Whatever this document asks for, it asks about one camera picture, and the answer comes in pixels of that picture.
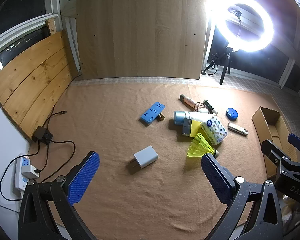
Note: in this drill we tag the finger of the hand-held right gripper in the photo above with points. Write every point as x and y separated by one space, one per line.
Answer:
298 142
277 155

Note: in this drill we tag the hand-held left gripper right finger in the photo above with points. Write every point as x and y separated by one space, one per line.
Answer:
217 177

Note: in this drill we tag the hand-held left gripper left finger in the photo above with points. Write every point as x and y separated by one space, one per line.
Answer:
85 177

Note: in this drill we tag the cardboard box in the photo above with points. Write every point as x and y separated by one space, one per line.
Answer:
272 130

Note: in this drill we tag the yellow shuttlecock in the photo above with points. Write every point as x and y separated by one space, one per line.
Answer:
200 146

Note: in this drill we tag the patterned white tube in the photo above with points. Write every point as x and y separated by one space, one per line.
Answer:
237 129

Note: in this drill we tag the patterned tissue pack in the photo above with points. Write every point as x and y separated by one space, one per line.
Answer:
215 130

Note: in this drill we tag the yellow card packet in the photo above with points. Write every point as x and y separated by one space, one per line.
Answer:
191 127

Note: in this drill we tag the blue round tape measure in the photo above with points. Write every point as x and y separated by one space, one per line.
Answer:
232 113

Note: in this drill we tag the white charger cube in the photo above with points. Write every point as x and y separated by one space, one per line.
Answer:
146 157

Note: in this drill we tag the white bottle blue cap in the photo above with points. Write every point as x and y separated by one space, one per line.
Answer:
190 116

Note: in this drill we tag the white plugged charger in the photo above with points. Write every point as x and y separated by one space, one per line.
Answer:
28 172

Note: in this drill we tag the black power adapter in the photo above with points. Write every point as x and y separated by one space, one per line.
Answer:
42 135

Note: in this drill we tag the white power strip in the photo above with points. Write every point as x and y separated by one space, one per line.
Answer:
21 177

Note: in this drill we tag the green and white tube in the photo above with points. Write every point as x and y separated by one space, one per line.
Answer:
210 106

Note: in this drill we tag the small wooden block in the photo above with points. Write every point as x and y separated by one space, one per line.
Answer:
161 118

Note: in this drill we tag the blue phone stand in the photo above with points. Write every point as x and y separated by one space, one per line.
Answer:
151 113

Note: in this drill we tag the pine plank panel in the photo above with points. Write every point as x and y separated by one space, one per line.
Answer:
32 80

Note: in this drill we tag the black gooseneck phone clamp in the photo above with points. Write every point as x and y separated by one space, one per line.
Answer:
236 12

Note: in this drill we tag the large light wooden board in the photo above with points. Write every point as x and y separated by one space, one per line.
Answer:
140 35

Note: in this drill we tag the small wooden stick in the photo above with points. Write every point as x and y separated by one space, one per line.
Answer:
52 26

